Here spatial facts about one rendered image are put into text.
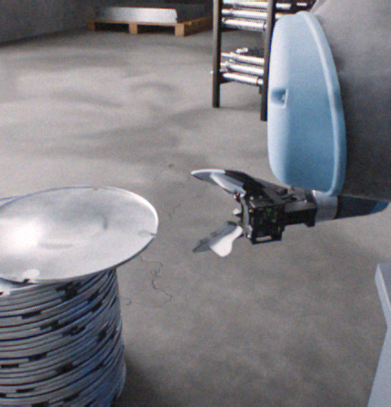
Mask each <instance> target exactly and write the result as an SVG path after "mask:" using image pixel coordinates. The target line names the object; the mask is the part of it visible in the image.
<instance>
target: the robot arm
mask: <svg viewBox="0 0 391 407"><path fill-rule="evenodd" d="M267 146H268V158H269V164H270V168H271V171H272V172H273V174H274V175H275V176H276V178H277V179H278V180H279V181H281V182H282V183H284V184H287V185H291V186H290V188H289V191H288V192H287V188H285V187H283V186H280V185H278V184H273V183H270V182H268V181H266V180H263V179H260V178H257V177H254V176H252V175H250V174H248V173H246V172H243V171H237V170H229V169H224V170H223V169H202V170H195V171H193V172H192V173H191V175H193V176H195V177H197V178H199V179H201V180H207V181H210V182H211V183H212V184H217V185H221V186H222V187H223V188H224V190H225V191H226V192H228V193H230V194H232V195H233V197H234V198H235V199H236V209H235V210H234V211H233V214H234V215H235V216H236V217H239V218H240V221H237V222H232V221H225V222H224V223H222V224H221V225H220V227H219V229H218V230H216V231H215V232H212V233H210V234H209V235H208V236H207V237H206V238H204V239H201V240H198V242H197V243H196V244H195V246H194V247H193V249H192V252H193V253H201V252H205V251H208V250H213V251H214V252H216V253H217V254H219V255H220V256H222V257H225V256H228V255H229V254H230V253H231V252H232V245H233V241H234V240H235V239H237V238H240V237H243V236H245V237H246V238H248V239H249V241H250V242H251V244H252V245H254V244H260V243H270V242H275V241H281V237H282V232H284V231H285V226H288V225H293V224H301V223H303V224H304V225H305V226H306V227H307V228H308V227H315V225H316V223H318V222H324V221H332V220H338V219H344V218H349V217H356V216H359V217H361V216H367V215H369V214H373V213H379V212H382V211H384V210H385V209H386V208H387V207H388V206H389V204H390V203H391V0H318V1H317V2H316V4H315V5H314V6H313V7H312V9H311V11H310V12H308V11H300V12H298V13H297V14H296V15H284V16H282V17H281V18H280V19H279V20H278V21H277V22H276V26H275V30H274V33H273V39H272V46H271V55H270V66H269V82H268V103H267ZM278 227H279V232H278ZM266 236H269V237H270V238H271V239H269V240H264V241H258V240H257V239H256V238H261V237H266Z"/></svg>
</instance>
